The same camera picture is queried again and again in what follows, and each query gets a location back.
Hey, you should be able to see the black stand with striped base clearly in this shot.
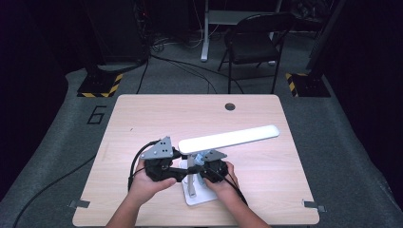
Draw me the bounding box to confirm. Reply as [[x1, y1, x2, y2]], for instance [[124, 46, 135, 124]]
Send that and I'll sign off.
[[284, 0, 348, 98], [76, 0, 124, 99]]

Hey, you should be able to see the black folding chair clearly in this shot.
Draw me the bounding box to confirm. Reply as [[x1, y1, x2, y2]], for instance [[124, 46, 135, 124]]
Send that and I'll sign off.
[[218, 11, 297, 94]]

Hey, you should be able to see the tangle of floor cables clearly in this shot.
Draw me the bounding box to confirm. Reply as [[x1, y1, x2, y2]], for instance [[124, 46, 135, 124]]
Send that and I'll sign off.
[[151, 29, 203, 53]]

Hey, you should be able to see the thick black floor cable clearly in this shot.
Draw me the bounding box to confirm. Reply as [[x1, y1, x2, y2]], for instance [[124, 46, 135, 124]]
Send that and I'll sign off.
[[11, 154, 97, 228]]

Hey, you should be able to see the white desk lamp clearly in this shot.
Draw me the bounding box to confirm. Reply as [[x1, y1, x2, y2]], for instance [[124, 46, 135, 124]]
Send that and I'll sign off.
[[177, 123, 281, 207]]

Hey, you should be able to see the white metal desk frame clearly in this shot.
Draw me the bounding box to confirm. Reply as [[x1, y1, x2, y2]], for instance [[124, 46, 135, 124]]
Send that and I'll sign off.
[[200, 0, 283, 63]]

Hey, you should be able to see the person's right hand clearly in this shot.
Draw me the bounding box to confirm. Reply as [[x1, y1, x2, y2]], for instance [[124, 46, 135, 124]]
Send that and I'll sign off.
[[202, 161, 239, 199]]

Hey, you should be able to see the person's left hand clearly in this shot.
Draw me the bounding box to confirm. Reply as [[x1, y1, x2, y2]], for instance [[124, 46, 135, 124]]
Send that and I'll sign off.
[[127, 160, 177, 207]]

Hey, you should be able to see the left hand-held gripper cable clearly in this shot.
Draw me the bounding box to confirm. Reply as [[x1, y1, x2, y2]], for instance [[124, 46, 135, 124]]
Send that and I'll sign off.
[[127, 139, 161, 193]]

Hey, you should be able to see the hand-held gripper cable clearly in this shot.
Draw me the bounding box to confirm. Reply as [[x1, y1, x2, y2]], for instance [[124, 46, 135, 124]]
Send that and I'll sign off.
[[127, 139, 161, 193], [221, 177, 250, 207]]

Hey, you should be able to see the right hand-held gripper cable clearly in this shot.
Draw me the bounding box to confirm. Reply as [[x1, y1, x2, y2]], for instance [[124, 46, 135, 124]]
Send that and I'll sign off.
[[221, 177, 250, 207]]

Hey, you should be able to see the black cabinet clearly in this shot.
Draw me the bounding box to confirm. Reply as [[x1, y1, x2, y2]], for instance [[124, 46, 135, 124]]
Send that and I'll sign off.
[[85, 0, 150, 65]]

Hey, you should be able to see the thin black floor cable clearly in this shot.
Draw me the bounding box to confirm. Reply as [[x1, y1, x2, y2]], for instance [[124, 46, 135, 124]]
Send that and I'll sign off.
[[148, 54, 245, 95], [136, 58, 150, 95]]

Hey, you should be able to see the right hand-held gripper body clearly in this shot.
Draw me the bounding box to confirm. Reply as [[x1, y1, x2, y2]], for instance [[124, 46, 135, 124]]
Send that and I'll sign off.
[[202, 149, 229, 184]]

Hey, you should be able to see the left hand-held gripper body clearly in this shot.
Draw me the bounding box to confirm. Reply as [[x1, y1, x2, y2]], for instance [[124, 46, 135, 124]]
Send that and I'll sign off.
[[140, 136, 175, 183]]

